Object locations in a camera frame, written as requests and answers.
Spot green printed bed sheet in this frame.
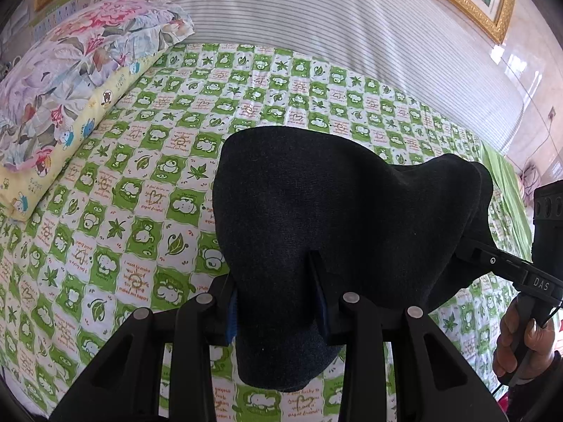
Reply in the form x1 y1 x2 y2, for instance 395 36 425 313
0 41 535 422

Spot floral pillow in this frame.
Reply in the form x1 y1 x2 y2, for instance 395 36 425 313
0 0 196 172

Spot white striped headboard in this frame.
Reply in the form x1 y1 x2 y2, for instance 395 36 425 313
101 0 524 154

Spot person's right hand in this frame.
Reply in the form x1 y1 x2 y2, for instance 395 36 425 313
492 302 563 383

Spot small floral cushion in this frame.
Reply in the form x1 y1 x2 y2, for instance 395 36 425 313
520 162 539 194

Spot plain green blanket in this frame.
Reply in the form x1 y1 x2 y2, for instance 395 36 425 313
479 143 535 251

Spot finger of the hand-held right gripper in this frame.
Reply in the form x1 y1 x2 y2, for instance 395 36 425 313
453 237 529 283

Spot thin wall cable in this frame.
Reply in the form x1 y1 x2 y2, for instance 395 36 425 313
523 121 556 172

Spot wall chart poster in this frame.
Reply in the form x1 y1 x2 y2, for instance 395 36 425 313
6 0 81 49

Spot black pants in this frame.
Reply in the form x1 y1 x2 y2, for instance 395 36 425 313
212 127 495 393

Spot yellow cartoon pillow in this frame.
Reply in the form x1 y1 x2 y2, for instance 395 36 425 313
0 46 170 223

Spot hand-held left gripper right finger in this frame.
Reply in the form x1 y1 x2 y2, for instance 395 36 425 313
308 250 506 422

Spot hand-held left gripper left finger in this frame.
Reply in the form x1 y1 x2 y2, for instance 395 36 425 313
50 275 240 422

